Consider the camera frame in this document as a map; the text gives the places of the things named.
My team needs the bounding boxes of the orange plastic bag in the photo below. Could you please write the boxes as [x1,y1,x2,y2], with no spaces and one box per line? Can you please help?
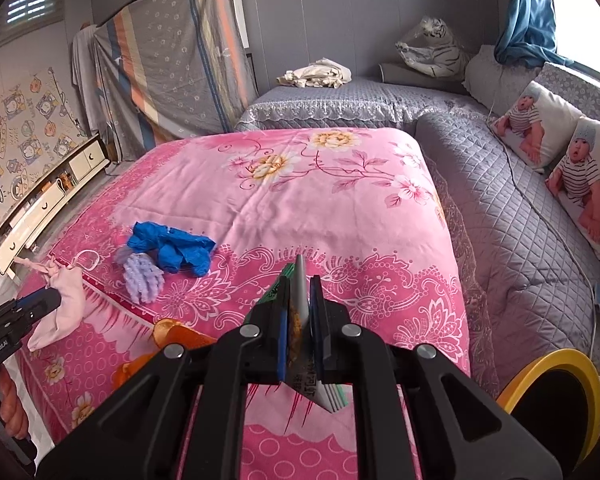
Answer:
[112,318,216,389]

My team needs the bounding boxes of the pink cloth pouch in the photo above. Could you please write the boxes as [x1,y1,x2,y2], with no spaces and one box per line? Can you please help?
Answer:
[15,257,86,352]

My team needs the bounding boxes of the purple bubble wrap bundle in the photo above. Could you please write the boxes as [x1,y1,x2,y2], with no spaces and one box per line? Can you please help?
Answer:
[114,245,164,304]

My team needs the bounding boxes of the blue glove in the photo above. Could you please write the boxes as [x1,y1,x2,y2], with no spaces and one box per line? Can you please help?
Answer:
[126,221,215,278]

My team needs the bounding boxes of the yellow rim trash bin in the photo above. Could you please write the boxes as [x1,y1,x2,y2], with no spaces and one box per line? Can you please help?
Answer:
[498,349,600,476]

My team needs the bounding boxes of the left hand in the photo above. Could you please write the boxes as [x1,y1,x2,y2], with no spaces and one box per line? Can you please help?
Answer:
[0,365,29,440]

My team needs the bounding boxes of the grey quilted sofa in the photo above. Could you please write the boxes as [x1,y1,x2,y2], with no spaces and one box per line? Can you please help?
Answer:
[237,79,600,394]

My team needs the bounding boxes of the pink floral bed cover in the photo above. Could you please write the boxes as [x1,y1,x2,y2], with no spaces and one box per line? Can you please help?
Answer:
[17,127,474,480]

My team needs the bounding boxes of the white tv cabinet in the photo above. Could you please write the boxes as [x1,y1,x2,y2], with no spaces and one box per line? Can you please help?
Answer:
[0,136,110,280]

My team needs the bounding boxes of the right baby print pillow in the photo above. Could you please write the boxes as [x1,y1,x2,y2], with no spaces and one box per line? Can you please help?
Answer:
[545,116,600,258]

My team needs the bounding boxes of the baby print pillow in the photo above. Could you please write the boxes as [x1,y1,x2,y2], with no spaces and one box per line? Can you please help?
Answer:
[490,81,582,171]
[545,116,600,258]

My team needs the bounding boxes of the left baby print pillow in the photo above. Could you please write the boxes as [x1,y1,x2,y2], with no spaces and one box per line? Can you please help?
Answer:
[490,81,582,171]

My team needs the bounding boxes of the grey cushion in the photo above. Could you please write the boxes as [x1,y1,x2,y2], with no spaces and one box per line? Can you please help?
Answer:
[463,44,535,116]

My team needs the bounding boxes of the grey hanging garment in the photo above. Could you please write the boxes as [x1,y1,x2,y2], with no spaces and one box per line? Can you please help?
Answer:
[71,22,106,133]

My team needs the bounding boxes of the grey bolster pillow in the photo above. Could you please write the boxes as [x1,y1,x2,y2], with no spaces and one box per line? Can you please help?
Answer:
[378,63,468,96]

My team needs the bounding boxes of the striped grey wardrobe cover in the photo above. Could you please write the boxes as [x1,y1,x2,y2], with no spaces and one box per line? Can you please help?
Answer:
[94,0,258,160]

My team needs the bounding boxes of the white tiger plush toy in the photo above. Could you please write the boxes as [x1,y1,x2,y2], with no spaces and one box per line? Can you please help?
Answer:
[396,15,471,80]

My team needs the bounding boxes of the beige crumpled cloth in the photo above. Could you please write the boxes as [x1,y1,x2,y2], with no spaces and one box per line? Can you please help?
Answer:
[277,58,352,89]

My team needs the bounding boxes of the blue left curtain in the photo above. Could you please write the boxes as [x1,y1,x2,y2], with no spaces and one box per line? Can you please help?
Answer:
[494,0,573,68]

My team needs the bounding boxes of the window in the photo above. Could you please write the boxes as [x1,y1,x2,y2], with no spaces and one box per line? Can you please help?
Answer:
[553,0,600,77]

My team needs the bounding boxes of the cartoon wall poster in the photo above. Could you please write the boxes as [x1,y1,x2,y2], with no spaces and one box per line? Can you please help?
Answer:
[0,68,88,229]

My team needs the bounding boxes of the wall vent blind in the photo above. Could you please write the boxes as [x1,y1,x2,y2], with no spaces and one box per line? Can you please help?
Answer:
[0,0,65,49]

